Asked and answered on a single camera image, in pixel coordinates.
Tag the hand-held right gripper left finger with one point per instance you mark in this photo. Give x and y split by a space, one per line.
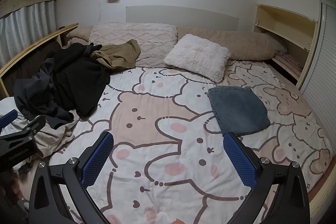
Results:
97 158

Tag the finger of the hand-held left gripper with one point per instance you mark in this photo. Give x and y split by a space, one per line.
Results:
35 124
9 118

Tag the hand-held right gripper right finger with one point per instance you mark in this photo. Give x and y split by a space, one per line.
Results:
240 161

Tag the black garment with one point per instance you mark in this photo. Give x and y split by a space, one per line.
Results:
76 77

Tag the white cloth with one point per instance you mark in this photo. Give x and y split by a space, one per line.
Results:
6 106

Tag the light beige garment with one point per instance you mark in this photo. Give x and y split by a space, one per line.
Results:
52 136

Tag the folded blue jeans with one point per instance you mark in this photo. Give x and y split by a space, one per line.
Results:
236 108

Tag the cartoon animal printed blanket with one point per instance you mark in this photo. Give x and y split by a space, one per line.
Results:
157 108

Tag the white curtain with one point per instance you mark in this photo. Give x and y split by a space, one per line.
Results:
26 27

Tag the small beige pillow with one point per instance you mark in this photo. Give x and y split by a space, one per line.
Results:
78 33

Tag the olive brown garment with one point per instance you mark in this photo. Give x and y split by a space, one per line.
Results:
118 56

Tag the folded pink sheets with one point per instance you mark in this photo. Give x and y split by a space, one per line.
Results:
288 60

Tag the white fluffy pillow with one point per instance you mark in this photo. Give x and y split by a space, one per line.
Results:
197 56

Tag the long beige bolster pillow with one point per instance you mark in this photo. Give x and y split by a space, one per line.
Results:
236 43

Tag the white louvered door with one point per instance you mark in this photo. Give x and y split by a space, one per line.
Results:
323 69

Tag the cream shelf cabinet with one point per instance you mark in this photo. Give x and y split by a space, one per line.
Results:
286 19

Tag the wooden bedside rail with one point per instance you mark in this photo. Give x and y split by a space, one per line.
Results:
34 44

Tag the grey wall panel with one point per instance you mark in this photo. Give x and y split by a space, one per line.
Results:
183 14

